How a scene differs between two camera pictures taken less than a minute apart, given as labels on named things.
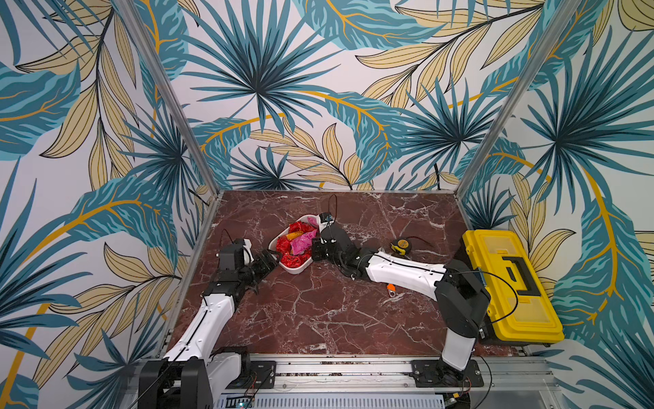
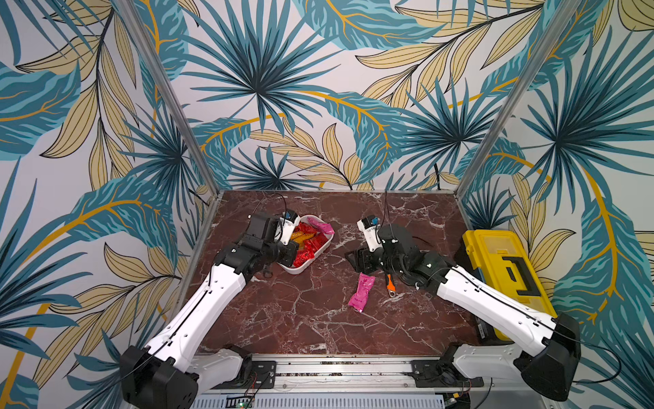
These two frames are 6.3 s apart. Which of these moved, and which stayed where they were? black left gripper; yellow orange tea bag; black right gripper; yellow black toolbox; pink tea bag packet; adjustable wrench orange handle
Moved: black right gripper; pink tea bag packet; black left gripper
Stayed: adjustable wrench orange handle; yellow black toolbox; yellow orange tea bag
